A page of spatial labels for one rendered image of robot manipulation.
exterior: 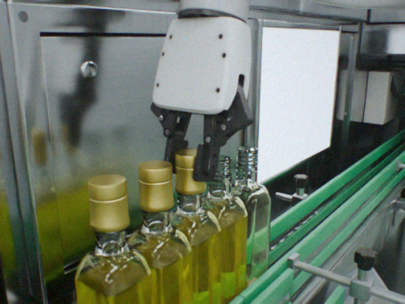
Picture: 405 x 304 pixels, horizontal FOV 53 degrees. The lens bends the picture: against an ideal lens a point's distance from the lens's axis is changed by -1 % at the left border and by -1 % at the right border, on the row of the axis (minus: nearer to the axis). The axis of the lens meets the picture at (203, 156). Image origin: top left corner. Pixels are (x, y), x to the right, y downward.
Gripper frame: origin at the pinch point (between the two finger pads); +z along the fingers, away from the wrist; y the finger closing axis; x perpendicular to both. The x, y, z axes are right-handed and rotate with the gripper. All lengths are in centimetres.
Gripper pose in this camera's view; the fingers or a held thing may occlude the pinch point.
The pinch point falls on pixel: (190, 159)
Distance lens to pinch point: 45.4
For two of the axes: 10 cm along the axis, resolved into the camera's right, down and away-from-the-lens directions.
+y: 7.9, 1.7, -6.0
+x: 6.0, 0.4, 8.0
